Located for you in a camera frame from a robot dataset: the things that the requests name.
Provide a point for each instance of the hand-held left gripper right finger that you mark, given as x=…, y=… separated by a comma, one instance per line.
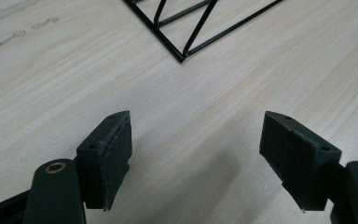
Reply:
x=298, y=161

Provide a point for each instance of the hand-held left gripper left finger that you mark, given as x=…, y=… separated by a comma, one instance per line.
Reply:
x=102, y=165

